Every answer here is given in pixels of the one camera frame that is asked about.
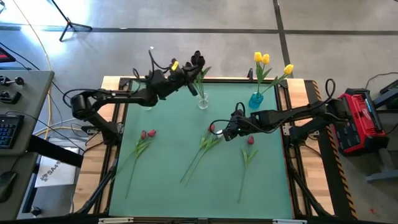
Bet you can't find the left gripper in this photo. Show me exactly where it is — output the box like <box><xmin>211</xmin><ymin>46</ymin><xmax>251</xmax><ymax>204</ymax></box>
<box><xmin>154</xmin><ymin>63</ymin><xmax>206</xmax><ymax>98</ymax></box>

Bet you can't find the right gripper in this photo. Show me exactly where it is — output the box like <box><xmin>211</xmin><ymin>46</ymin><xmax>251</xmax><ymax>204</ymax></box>
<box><xmin>222</xmin><ymin>111</ymin><xmax>261</xmax><ymax>142</ymax></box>

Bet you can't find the small clear glass vase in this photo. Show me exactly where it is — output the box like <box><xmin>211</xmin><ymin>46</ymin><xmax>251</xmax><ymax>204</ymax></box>
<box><xmin>197</xmin><ymin>92</ymin><xmax>210</xmax><ymax>110</ymax></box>

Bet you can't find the blue glass vase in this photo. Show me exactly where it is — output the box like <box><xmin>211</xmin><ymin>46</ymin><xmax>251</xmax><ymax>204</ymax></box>
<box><xmin>248</xmin><ymin>91</ymin><xmax>264</xmax><ymax>110</ymax></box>

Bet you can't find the green table mat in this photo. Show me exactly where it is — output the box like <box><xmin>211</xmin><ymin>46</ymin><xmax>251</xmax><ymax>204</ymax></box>
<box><xmin>108</xmin><ymin>80</ymin><xmax>294</xmax><ymax>220</ymax></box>

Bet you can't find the black hazard-striped plate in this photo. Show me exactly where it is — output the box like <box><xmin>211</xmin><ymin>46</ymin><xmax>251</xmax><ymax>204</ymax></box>
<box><xmin>303</xmin><ymin>80</ymin><xmax>358</xmax><ymax>220</ymax></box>

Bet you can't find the black tripod stand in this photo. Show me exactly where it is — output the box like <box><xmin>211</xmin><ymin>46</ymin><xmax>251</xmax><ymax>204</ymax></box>
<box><xmin>49</xmin><ymin>0</ymin><xmax>93</xmax><ymax>42</ymax></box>

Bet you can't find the red battery charger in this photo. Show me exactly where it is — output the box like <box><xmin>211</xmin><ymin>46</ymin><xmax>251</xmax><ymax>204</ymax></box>
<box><xmin>334</xmin><ymin>88</ymin><xmax>390</xmax><ymax>156</ymax></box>

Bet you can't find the black flat bar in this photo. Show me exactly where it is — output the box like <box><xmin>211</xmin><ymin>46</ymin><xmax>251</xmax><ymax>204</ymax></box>
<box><xmin>27</xmin><ymin>134</ymin><xmax>84</xmax><ymax>168</ymax></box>

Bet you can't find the grey metal stand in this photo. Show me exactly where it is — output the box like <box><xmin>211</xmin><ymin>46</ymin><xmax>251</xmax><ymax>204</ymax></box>
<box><xmin>365</xmin><ymin>149</ymin><xmax>398</xmax><ymax>183</ymax></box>

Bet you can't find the grey desk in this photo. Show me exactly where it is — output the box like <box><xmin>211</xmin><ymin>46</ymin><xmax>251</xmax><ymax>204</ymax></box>
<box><xmin>0</xmin><ymin>70</ymin><xmax>55</xmax><ymax>221</ymax></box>

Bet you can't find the white printed box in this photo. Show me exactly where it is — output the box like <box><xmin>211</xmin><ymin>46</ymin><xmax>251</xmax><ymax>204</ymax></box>
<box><xmin>34</xmin><ymin>146</ymin><xmax>82</xmax><ymax>189</ymax></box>

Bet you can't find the black joystick lever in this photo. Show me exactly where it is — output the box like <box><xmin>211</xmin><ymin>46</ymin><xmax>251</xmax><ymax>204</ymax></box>
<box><xmin>0</xmin><ymin>76</ymin><xmax>25</xmax><ymax>87</ymax></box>

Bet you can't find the black desk gadget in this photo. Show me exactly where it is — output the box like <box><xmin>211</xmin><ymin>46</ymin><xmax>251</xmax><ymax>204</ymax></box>
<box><xmin>0</xmin><ymin>90</ymin><xmax>22</xmax><ymax>105</ymax></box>

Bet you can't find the red-lit screen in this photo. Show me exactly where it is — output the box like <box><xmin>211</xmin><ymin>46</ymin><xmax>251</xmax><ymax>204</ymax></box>
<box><xmin>0</xmin><ymin>46</ymin><xmax>16</xmax><ymax>64</ymax></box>

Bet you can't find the black backlit keyboard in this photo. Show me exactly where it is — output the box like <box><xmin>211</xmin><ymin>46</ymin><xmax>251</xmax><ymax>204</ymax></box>
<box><xmin>0</xmin><ymin>113</ymin><xmax>25</xmax><ymax>149</ymax></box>

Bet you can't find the black computer mouse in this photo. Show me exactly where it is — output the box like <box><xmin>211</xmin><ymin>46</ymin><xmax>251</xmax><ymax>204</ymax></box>
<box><xmin>0</xmin><ymin>170</ymin><xmax>17</xmax><ymax>203</ymax></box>

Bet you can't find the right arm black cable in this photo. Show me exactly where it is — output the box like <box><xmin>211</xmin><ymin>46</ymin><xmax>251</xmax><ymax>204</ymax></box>
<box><xmin>208</xmin><ymin>101</ymin><xmax>249</xmax><ymax>135</ymax></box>

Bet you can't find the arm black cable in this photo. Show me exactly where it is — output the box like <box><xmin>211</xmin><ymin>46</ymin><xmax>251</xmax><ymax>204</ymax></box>
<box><xmin>208</xmin><ymin>101</ymin><xmax>249</xmax><ymax>135</ymax></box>
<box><xmin>132</xmin><ymin>49</ymin><xmax>172</xmax><ymax>82</ymax></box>

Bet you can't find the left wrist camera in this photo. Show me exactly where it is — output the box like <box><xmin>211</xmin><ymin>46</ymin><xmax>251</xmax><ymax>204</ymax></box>
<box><xmin>149</xmin><ymin>68</ymin><xmax>169</xmax><ymax>82</ymax></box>

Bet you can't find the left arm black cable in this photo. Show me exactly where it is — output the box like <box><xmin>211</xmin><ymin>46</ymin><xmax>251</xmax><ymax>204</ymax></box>
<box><xmin>132</xmin><ymin>49</ymin><xmax>172</xmax><ymax>82</ymax></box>

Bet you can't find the black metal table frame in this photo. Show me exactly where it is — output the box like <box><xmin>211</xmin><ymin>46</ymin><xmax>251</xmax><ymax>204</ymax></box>
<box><xmin>76</xmin><ymin>76</ymin><xmax>335</xmax><ymax>218</ymax></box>

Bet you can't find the yellow floor cable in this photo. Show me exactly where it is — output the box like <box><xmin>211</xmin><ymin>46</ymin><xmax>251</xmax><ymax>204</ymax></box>
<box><xmin>11</xmin><ymin>0</ymin><xmax>53</xmax><ymax>141</ymax></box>

